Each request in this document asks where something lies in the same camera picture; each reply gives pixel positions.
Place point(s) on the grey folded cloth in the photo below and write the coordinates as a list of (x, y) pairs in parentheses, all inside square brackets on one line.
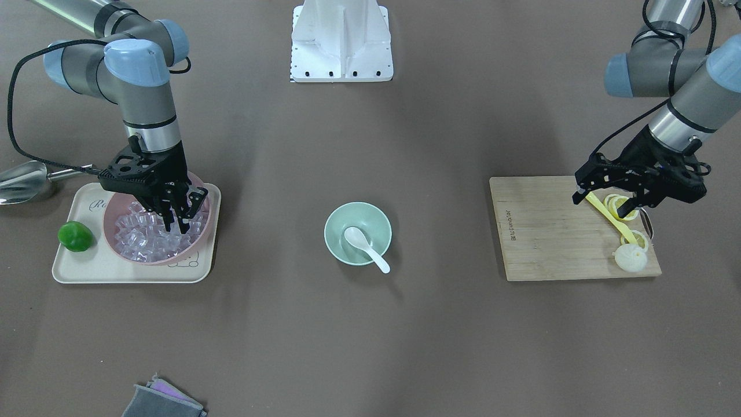
[(159, 397)]

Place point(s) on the pink bowl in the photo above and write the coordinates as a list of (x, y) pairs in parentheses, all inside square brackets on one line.
[(117, 206)]

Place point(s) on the metal ice scoop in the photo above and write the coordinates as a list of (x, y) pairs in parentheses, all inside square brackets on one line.
[(34, 182)]

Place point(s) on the pile of clear ice cubes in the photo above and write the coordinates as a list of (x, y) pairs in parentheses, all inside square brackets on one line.
[(140, 235)]

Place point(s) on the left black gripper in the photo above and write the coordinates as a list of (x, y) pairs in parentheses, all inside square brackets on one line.
[(641, 147)]

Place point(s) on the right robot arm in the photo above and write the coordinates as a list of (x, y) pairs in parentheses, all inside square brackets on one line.
[(129, 65)]

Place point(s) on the white ceramic spoon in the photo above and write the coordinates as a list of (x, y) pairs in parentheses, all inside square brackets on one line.
[(355, 237)]

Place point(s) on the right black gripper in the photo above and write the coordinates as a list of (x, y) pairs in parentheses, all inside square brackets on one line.
[(175, 161)]

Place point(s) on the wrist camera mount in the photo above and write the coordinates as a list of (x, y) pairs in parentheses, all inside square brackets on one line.
[(127, 173), (598, 172)]

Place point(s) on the white round lid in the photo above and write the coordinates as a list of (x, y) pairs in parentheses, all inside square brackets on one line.
[(631, 258)]

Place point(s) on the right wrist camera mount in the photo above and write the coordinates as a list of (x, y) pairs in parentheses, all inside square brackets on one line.
[(127, 173)]

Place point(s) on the yellow plastic spoon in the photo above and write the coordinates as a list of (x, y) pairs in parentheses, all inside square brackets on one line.
[(623, 229)]

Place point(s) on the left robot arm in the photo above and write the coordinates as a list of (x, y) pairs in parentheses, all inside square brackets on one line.
[(700, 93)]

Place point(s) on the lemon slice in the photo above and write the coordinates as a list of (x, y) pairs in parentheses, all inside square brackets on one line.
[(613, 202), (638, 240)]

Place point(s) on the green lime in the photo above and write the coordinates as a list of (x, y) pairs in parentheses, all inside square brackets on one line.
[(75, 237)]

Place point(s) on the mint green bowl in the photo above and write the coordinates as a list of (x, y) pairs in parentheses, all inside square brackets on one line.
[(369, 219)]

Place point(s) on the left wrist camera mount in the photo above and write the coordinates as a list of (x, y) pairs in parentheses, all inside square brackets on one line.
[(598, 172)]

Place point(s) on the cream rectangular tray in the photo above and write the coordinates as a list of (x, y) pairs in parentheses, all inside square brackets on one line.
[(100, 264)]

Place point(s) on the bamboo cutting board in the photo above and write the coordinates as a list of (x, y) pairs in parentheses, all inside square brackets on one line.
[(545, 237)]

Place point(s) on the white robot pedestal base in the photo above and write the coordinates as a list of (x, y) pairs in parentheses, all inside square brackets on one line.
[(340, 41)]

